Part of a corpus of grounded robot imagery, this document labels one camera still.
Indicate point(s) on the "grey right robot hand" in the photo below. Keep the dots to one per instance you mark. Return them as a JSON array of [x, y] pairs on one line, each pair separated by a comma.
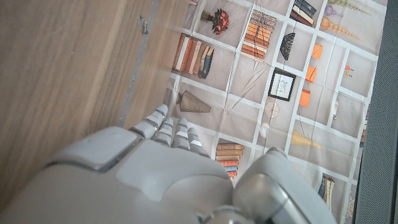
[[149, 183]]

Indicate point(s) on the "printed bookshelf backdrop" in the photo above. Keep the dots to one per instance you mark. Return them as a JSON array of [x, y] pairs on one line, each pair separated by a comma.
[[242, 87]]

